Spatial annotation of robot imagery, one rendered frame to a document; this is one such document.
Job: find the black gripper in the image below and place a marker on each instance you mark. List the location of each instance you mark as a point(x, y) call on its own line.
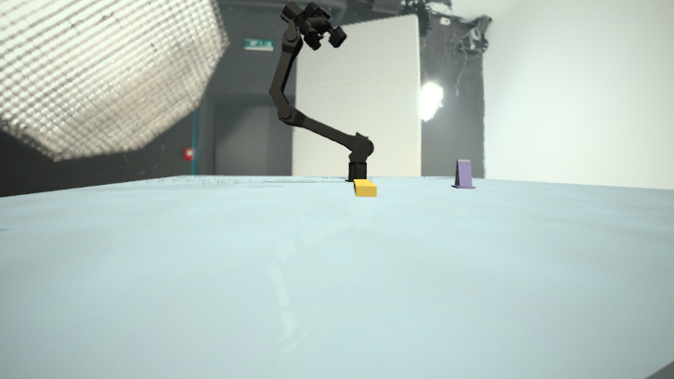
point(337, 36)

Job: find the yellow bar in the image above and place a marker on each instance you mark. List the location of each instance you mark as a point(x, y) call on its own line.
point(365, 188)

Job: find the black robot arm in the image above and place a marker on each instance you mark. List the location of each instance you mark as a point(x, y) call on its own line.
point(292, 42)

